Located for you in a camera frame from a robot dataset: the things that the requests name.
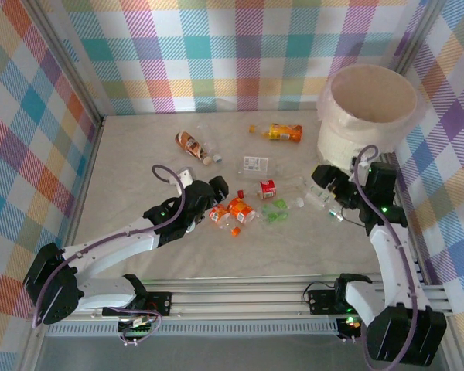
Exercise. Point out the translucent pink bin liner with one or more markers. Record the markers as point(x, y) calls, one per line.
point(383, 135)

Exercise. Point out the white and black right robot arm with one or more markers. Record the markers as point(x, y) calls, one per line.
point(394, 263)

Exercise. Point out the clear plastic bottle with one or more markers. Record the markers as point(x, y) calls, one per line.
point(317, 197)

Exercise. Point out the aluminium frame post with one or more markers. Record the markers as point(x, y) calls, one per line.
point(423, 15)
point(70, 65)

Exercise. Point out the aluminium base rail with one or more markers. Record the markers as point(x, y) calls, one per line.
point(236, 299)

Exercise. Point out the white waste bin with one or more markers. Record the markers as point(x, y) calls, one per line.
point(336, 143)

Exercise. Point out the aluminium table side rail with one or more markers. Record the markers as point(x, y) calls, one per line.
point(422, 270)
point(88, 166)

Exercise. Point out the red label plastic bottle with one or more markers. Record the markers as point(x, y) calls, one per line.
point(268, 189)

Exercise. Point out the clear bottle with blue cap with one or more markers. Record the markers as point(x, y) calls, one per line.
point(210, 145)

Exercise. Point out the yellow label plastic bottle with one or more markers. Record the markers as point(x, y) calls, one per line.
point(284, 132)

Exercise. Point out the small orange white label bottle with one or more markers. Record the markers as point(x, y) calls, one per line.
point(217, 213)

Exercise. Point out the green label plastic bottle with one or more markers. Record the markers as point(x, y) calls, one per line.
point(274, 210)

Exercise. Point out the brown label plastic bottle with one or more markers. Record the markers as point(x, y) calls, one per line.
point(189, 145)

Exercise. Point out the clear bottle with white label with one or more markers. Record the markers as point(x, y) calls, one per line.
point(253, 164)

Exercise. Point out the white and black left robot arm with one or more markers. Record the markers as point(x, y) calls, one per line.
point(112, 247)

